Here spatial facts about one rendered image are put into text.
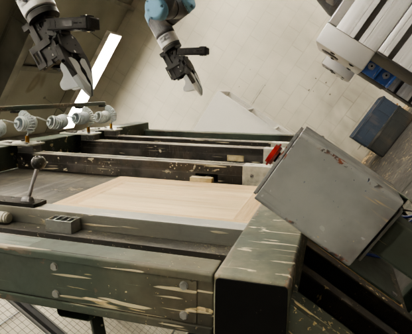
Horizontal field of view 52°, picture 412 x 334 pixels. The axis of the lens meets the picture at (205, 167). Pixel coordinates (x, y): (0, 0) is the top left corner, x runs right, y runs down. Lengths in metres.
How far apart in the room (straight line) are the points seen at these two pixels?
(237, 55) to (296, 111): 1.21
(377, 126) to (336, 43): 4.68
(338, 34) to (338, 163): 0.23
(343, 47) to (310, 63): 5.69
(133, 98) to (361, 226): 6.60
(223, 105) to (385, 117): 1.90
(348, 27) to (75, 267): 0.61
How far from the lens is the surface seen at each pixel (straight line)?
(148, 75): 6.99
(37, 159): 1.18
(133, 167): 1.63
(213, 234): 0.93
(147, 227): 0.98
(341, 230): 0.63
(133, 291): 0.75
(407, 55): 0.74
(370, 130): 5.38
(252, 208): 1.15
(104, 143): 2.21
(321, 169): 0.61
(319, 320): 0.71
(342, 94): 6.40
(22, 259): 0.85
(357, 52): 0.73
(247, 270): 0.70
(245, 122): 5.10
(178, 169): 1.56
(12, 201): 1.18
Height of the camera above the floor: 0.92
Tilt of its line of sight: 8 degrees up
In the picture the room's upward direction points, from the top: 54 degrees counter-clockwise
